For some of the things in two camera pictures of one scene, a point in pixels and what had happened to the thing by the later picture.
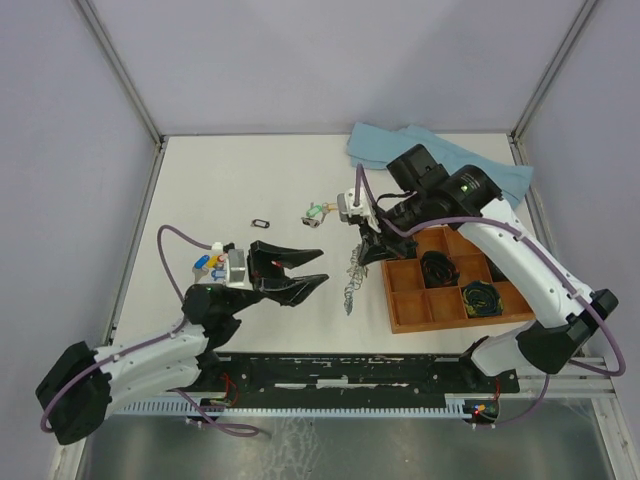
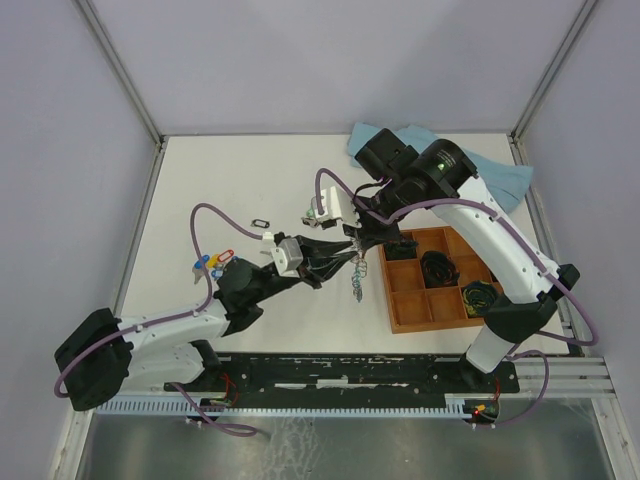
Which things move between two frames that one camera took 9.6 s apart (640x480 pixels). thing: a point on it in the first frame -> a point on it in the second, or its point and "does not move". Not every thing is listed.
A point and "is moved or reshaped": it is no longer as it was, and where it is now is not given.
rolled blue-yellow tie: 482,299 does not move
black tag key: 260,223 does not move
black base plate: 372,375 does not move
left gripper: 269,278 -> 318,265
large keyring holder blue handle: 356,273 is moved or reshaped
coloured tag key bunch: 204,262 does not move
